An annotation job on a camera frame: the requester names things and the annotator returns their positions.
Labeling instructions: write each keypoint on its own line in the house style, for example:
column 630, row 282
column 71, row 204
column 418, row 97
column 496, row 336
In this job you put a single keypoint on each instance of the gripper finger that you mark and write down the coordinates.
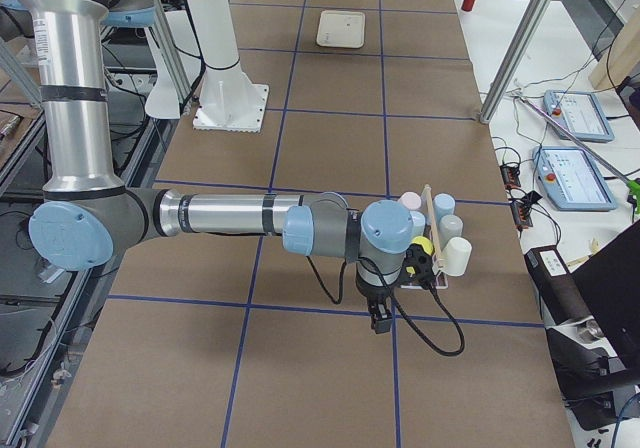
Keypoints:
column 381, row 319

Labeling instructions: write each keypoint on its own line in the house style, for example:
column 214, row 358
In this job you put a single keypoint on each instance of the pale green plastic cup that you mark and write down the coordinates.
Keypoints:
column 456, row 254

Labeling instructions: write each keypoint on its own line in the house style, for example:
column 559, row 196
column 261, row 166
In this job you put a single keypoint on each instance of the pink plastic cup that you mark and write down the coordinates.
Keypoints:
column 411, row 201

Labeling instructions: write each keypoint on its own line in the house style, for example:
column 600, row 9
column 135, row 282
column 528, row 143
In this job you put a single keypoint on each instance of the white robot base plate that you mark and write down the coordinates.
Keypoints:
column 230, row 101

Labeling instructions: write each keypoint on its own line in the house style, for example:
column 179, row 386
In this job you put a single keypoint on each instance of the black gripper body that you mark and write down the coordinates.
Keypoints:
column 373, row 297

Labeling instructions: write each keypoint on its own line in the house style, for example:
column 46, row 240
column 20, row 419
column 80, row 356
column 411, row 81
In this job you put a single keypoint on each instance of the white wire cup rack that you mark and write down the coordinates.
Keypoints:
column 431, row 232

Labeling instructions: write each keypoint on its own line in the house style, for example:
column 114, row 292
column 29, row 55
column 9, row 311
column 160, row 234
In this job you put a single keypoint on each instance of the teach pendant with red button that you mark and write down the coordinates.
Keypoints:
column 571, row 181

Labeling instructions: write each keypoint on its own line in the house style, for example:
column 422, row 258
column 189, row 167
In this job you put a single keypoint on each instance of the light blue plastic cup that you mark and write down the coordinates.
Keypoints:
column 419, row 223

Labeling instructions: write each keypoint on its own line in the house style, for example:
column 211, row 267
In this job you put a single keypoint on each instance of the black computer monitor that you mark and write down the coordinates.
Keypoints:
column 609, row 284

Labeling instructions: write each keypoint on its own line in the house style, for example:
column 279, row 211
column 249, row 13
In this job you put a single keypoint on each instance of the grey plastic cup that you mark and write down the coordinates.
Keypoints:
column 450, row 226

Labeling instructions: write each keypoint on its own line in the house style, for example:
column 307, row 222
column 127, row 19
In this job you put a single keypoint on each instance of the aluminium frame post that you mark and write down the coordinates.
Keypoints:
column 524, row 33

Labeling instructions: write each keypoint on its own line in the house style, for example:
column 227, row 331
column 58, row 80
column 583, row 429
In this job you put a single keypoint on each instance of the yellow plastic cup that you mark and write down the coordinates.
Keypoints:
column 419, row 255

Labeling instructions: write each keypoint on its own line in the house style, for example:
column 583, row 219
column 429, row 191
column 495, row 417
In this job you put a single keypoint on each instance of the cream plastic tray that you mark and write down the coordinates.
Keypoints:
column 341, row 29

